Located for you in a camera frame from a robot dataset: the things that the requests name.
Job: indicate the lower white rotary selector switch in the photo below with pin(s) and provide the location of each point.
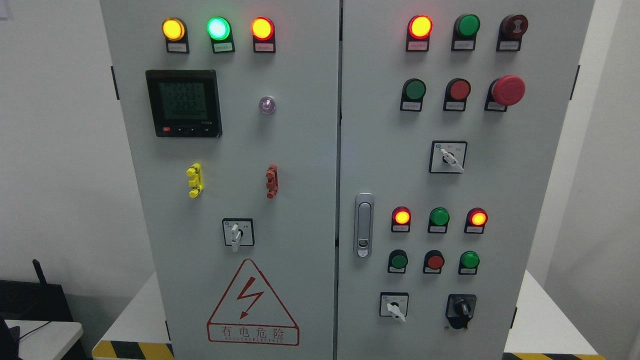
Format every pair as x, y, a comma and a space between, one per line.
394, 305

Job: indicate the green indicator lower middle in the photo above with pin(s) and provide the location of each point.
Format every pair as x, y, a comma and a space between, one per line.
439, 220

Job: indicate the red terminal connector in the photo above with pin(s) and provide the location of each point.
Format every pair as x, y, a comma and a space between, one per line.
272, 181

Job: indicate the small clear purple lamp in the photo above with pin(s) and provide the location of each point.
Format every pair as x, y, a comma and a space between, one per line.
267, 105

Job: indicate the dark red buzzer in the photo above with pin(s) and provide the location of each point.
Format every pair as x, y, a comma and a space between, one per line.
511, 31

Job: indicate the red lit indicator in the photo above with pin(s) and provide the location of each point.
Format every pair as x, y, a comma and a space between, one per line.
418, 33
401, 220
475, 221

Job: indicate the yellow terminal connector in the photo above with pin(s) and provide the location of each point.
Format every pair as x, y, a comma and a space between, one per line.
194, 173

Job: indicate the red emergency stop mushroom button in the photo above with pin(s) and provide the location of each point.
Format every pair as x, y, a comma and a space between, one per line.
504, 92

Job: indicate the red-orange indicator light left door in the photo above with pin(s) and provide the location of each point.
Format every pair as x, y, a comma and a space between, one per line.
263, 33

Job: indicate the red lit indicator lower left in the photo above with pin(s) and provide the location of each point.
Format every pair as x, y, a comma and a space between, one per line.
401, 220

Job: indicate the silver door latch handle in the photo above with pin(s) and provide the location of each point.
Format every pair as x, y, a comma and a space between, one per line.
363, 219

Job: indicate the bright green push button lower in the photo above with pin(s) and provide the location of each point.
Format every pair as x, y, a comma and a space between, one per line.
468, 263

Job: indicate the red lit indicator top right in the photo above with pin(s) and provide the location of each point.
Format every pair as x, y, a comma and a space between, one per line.
418, 33

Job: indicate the green lit indicator light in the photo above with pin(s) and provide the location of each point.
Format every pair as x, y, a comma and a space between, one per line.
221, 35

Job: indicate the green push button lower left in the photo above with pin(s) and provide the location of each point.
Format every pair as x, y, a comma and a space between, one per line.
397, 262

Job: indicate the red push button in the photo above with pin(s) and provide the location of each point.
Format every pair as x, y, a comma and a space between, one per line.
456, 93
433, 262

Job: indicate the red lit indicator lower right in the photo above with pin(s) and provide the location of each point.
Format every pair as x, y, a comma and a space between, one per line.
475, 221

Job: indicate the door rotary selector switch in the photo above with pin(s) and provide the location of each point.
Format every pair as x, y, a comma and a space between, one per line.
238, 233

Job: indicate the white platform with hazard stripes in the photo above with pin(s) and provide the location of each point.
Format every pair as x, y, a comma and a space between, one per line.
540, 330

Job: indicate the red push button upper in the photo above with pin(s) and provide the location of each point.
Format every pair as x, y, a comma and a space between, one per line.
456, 93

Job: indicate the grey electrical control cabinet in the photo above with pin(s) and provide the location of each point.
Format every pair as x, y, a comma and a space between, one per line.
337, 131

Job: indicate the black digital power meter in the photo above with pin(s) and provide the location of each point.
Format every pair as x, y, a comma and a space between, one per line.
184, 103

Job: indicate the green indicator top right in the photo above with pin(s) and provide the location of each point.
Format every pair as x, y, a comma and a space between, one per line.
464, 33

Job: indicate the red electrical hazard warning sticker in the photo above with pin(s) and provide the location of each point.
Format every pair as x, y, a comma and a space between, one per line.
251, 312

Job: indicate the small white table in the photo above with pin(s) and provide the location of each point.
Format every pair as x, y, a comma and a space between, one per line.
51, 342

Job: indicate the upper right rotary selector switch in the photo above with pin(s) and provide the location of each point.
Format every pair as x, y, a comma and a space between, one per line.
447, 157

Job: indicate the green push button upper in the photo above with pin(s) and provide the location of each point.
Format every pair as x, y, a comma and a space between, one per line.
412, 95

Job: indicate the black device with antenna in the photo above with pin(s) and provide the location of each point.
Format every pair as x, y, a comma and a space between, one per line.
28, 306

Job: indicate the red push button lower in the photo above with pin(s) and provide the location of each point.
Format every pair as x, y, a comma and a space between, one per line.
433, 262

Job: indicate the yellow indicator light top left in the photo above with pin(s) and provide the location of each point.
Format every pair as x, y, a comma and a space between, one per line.
175, 33

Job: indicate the black rotary knob switch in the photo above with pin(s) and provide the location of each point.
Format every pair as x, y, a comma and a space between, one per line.
460, 310

